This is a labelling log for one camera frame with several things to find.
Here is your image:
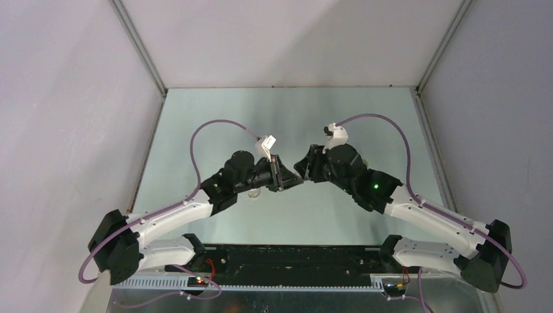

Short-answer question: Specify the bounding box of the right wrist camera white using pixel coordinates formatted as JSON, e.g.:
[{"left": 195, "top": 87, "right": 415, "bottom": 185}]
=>
[{"left": 323, "top": 123, "right": 348, "bottom": 153}]

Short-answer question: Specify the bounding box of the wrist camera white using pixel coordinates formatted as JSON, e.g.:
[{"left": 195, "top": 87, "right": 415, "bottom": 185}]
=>
[
  {"left": 255, "top": 134, "right": 276, "bottom": 162},
  {"left": 323, "top": 123, "right": 348, "bottom": 153}
]

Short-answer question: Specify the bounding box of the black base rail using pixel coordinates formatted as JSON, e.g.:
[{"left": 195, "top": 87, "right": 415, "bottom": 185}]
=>
[{"left": 183, "top": 244, "right": 404, "bottom": 286}]

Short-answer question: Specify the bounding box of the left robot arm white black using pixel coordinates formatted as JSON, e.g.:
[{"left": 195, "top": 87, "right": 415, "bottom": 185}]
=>
[{"left": 88, "top": 151, "right": 304, "bottom": 285}]

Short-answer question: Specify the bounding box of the aluminium corner post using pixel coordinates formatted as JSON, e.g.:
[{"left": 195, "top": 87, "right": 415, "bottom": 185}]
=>
[
  {"left": 415, "top": 0, "right": 474, "bottom": 95},
  {"left": 108, "top": 0, "right": 168, "bottom": 98}
]

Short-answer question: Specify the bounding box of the white pill bottle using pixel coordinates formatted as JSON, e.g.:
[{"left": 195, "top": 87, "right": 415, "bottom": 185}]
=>
[{"left": 247, "top": 188, "right": 261, "bottom": 199}]

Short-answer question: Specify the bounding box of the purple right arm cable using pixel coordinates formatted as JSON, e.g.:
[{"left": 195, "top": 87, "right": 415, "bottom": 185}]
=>
[{"left": 336, "top": 113, "right": 529, "bottom": 313}]

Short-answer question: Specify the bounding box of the left aluminium corner post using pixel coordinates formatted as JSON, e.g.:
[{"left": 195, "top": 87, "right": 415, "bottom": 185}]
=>
[{"left": 108, "top": 0, "right": 168, "bottom": 98}]

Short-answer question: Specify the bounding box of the white slotted cable duct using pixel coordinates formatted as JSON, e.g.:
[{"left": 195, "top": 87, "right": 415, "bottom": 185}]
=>
[{"left": 113, "top": 275, "right": 384, "bottom": 292}]

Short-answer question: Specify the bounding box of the right aluminium corner post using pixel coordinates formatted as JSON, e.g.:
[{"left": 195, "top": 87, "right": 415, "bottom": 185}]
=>
[{"left": 415, "top": 0, "right": 474, "bottom": 95}]

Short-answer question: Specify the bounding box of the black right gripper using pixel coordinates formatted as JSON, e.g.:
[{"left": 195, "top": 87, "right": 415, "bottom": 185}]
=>
[{"left": 295, "top": 144, "right": 354, "bottom": 196}]

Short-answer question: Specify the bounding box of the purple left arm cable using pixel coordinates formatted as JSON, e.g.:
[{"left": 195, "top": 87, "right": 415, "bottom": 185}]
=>
[{"left": 78, "top": 119, "right": 262, "bottom": 310}]

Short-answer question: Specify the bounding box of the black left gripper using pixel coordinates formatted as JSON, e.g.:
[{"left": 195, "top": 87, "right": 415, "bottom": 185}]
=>
[{"left": 235, "top": 155, "right": 303, "bottom": 194}]

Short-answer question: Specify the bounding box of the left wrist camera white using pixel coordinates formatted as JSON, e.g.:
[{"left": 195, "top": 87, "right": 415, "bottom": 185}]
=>
[{"left": 255, "top": 134, "right": 276, "bottom": 162}]

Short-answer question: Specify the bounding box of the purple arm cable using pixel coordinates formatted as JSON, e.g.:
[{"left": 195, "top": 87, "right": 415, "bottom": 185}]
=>
[
  {"left": 336, "top": 113, "right": 529, "bottom": 313},
  {"left": 78, "top": 119, "right": 262, "bottom": 310}
]

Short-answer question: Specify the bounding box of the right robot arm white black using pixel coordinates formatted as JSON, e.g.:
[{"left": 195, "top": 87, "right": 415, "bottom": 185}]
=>
[{"left": 294, "top": 144, "right": 512, "bottom": 293}]

